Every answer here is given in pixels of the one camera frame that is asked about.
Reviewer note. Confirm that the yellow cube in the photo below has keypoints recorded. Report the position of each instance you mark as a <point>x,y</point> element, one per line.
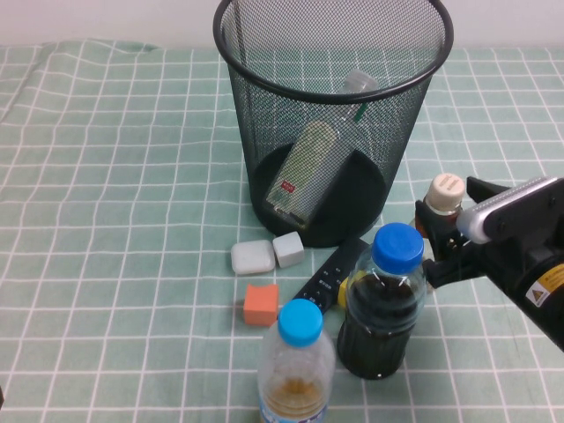
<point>343,293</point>

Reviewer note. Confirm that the white rounded case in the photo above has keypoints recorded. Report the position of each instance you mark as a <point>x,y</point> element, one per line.
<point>252,259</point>

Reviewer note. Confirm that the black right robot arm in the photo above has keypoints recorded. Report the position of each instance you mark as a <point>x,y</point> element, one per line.
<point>551,326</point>

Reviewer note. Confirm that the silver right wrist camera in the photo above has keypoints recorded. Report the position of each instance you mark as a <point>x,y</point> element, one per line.
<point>506,211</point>

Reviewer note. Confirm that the cloudy bottle blue cap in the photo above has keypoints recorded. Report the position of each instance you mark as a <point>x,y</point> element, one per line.
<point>299,321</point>

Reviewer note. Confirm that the gray cube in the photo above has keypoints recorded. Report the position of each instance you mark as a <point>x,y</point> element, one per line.
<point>288,250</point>

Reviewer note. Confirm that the small bottle beige cap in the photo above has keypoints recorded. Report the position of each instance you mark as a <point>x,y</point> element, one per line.
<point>447,189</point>

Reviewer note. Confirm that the dark liquid bottle blue cap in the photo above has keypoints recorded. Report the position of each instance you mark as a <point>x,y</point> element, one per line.
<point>396,247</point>

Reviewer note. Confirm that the orange cube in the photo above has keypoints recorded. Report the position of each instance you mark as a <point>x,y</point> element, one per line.
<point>260,306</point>

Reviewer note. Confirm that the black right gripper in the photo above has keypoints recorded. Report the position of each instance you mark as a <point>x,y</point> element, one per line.
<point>515,260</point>

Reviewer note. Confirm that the black mesh wastebasket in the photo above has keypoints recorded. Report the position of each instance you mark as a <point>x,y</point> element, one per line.
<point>352,194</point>

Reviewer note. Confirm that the green checked tablecloth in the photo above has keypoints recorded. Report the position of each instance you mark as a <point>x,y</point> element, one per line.
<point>88,220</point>

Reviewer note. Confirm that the clear bottle white cap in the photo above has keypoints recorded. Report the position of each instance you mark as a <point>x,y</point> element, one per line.
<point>308,163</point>

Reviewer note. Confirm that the black remote control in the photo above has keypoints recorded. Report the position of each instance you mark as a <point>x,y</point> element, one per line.
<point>326,273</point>

